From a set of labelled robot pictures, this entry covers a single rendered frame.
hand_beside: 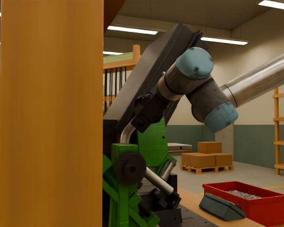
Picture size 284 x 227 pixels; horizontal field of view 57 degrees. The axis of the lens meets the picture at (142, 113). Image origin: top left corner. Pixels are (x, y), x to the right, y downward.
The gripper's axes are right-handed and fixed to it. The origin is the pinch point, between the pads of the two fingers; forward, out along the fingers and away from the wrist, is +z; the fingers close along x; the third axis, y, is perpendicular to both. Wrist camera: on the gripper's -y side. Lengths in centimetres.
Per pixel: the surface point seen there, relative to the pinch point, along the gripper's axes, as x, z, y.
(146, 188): -18.4, 10.8, -12.6
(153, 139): -9.1, 7.9, 1.5
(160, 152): -14.0, 8.1, -0.1
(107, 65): 76, 238, 155
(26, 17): 15, -56, -31
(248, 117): -272, 542, 564
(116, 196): -7.6, -16.4, -27.7
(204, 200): -39.5, 12.4, 0.0
